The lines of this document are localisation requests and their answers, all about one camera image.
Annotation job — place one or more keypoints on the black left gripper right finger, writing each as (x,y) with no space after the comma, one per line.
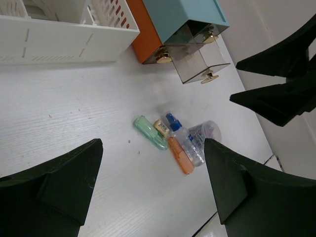
(254,200)

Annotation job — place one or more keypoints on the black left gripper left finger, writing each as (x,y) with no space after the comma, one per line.
(51,199)

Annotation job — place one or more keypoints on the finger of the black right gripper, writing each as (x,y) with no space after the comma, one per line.
(279,103)
(288,58)

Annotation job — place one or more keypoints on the clear smoky drawer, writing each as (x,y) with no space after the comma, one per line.
(195,61)

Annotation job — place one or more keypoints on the clear blue spray bottle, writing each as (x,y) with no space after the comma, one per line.
(186,140)

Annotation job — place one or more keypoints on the orange translucent case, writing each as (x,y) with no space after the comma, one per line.
(180,156)

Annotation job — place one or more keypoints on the green translucent case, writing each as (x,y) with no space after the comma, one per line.
(147,129)

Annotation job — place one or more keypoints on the small yellow eraser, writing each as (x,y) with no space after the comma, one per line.
(160,126)

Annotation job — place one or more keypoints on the teal orange drawer box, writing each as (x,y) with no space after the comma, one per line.
(159,20)

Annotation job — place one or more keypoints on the white plastic file organizer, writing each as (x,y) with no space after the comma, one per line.
(64,31)

